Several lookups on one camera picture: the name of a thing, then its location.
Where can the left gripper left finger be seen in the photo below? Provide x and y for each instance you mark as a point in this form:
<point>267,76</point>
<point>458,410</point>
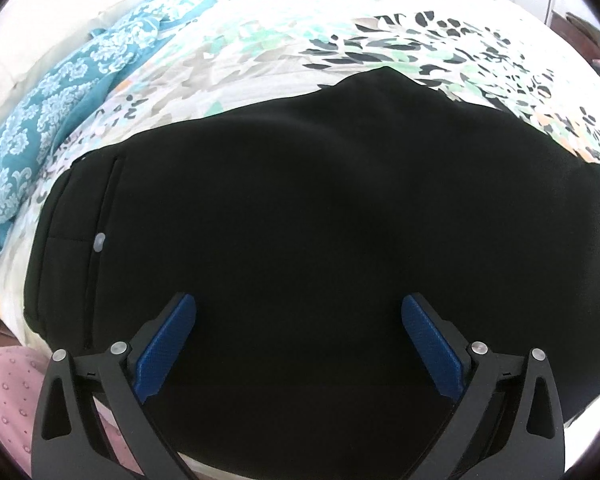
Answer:
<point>69,441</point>

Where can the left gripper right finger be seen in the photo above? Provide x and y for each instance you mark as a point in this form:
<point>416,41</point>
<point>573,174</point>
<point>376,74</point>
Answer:
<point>506,422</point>

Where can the black pants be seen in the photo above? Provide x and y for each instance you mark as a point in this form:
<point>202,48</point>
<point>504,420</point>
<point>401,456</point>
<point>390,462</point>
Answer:
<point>299,225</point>

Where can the pink dotted pajama leg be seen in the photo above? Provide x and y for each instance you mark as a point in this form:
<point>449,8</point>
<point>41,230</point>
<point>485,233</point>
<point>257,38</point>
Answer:
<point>22,372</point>

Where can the near blue floral pillow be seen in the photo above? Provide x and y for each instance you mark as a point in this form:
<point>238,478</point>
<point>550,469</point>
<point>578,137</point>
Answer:
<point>33,128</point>

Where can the blue floral pillow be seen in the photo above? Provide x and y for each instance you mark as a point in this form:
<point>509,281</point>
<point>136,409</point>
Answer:
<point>180,5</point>
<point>33,128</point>

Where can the wooden side table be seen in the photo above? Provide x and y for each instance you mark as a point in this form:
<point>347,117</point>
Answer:
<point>583,36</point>

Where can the far blue floral pillow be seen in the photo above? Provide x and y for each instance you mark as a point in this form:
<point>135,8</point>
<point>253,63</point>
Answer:
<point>180,5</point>

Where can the floral bed sheet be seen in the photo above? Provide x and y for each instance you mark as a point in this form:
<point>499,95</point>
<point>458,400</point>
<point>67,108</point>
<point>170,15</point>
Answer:
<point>490,53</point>

